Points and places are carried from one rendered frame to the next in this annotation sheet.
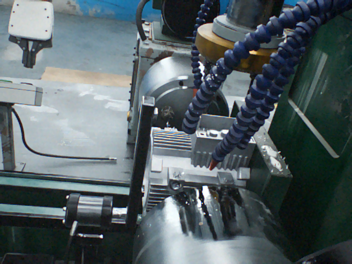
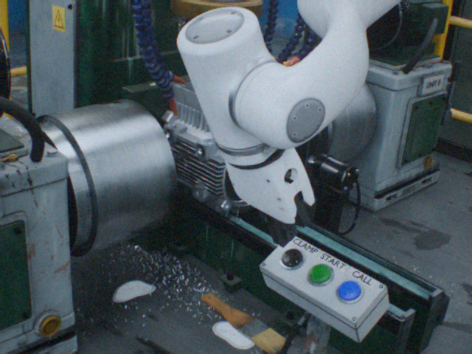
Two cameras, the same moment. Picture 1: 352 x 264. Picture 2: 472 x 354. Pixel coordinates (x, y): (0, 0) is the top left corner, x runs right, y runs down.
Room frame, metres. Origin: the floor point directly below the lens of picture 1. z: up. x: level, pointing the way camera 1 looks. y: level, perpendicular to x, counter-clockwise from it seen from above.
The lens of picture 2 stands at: (1.33, 0.96, 1.53)
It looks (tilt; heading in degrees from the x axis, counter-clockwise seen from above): 25 degrees down; 234
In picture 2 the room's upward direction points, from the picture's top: 5 degrees clockwise
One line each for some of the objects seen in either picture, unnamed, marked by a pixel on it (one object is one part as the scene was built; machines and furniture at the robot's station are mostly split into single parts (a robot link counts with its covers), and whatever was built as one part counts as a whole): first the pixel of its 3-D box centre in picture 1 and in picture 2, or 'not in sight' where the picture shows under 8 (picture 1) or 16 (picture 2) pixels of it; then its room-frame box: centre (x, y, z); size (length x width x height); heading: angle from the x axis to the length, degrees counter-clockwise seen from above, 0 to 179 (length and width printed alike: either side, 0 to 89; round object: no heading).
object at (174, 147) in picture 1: (191, 175); (218, 153); (0.64, -0.05, 1.01); 0.20 x 0.19 x 0.19; 100
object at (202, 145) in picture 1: (218, 141); (209, 105); (0.64, -0.09, 1.11); 0.12 x 0.11 x 0.07; 100
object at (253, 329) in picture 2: not in sight; (242, 321); (0.74, 0.22, 0.80); 0.21 x 0.05 x 0.01; 100
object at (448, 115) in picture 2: not in sight; (439, 92); (-0.11, -0.08, 1.07); 0.08 x 0.07 x 0.20; 100
